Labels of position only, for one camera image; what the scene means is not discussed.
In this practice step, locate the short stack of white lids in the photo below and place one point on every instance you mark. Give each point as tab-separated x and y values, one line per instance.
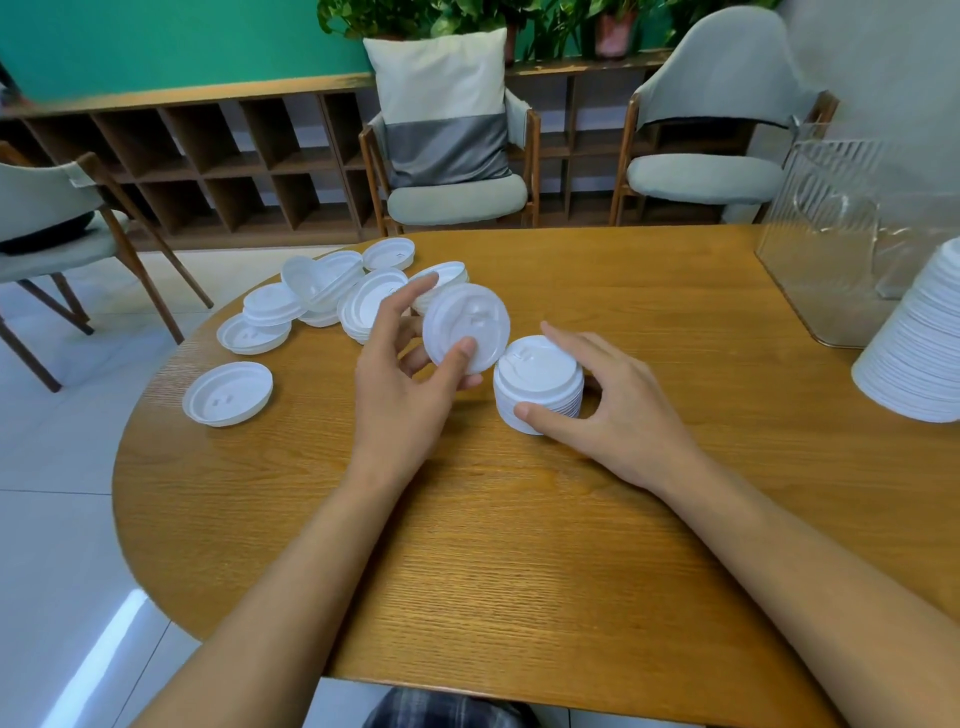
536	375

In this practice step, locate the grey wooden-legged chair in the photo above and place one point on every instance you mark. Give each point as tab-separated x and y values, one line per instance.
712	97

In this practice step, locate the person's left hand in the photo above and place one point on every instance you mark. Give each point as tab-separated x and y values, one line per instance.
390	397

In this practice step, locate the white plastic cup lid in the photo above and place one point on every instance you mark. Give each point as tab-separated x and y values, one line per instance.
469	319

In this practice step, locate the white and grey pillow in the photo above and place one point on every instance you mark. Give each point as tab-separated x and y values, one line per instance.
442	105

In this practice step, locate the scattered pile of white lids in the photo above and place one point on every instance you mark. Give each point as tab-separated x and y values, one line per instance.
322	289

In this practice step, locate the person's right hand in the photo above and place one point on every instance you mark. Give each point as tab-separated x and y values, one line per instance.
630	420

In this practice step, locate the person's left forearm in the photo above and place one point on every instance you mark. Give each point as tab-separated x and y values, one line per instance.
300	600

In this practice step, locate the clear plastic container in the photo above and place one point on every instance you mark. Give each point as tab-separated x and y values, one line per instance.
825	247

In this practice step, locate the grey chair with dark cushion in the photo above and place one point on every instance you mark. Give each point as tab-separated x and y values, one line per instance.
45	217

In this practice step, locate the tall stack of white lids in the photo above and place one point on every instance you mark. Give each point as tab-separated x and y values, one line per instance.
919	360

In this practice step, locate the low wooden cubby shelf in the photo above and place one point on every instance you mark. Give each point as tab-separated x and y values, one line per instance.
225	165

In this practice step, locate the green potted plants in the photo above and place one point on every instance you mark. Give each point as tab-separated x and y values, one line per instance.
420	15

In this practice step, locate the person's left thumb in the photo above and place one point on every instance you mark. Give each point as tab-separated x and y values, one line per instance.
450	367

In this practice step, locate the pink plant pot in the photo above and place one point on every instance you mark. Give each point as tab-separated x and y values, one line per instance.
615	36

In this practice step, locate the person's right thumb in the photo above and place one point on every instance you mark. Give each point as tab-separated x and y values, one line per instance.
551	421

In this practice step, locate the grey chair with pillow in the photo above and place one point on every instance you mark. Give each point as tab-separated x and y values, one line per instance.
457	199

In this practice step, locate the person's right forearm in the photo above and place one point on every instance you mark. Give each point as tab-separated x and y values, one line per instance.
810	592

